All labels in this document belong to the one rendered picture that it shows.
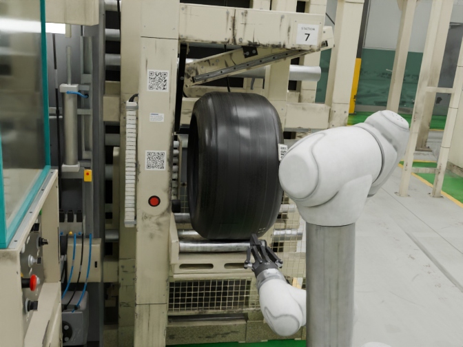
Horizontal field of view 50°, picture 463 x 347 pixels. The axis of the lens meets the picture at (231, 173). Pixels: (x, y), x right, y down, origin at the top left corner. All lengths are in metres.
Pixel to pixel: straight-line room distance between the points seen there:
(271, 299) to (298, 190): 0.56
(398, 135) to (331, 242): 0.26
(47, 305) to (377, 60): 10.89
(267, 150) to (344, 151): 0.81
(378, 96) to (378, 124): 11.03
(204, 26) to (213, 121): 0.47
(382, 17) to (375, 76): 1.27
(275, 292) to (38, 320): 0.66
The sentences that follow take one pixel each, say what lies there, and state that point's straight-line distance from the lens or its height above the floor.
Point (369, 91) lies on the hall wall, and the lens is 12.00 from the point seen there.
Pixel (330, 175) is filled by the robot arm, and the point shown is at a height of 1.47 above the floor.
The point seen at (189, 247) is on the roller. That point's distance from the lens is 1.91.
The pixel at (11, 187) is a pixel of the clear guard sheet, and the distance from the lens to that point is 1.13.
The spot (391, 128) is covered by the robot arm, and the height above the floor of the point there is 1.54.
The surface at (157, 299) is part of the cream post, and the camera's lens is 2.09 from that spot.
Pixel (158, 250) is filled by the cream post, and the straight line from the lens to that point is 1.99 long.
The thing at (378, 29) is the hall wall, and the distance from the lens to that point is 12.01.
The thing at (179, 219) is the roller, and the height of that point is 0.90.
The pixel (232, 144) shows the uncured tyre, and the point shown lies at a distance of 1.71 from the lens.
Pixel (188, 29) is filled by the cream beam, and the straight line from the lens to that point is 2.06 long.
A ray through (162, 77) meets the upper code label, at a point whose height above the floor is 1.52.
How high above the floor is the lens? 1.72
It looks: 17 degrees down
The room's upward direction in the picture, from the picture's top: 4 degrees clockwise
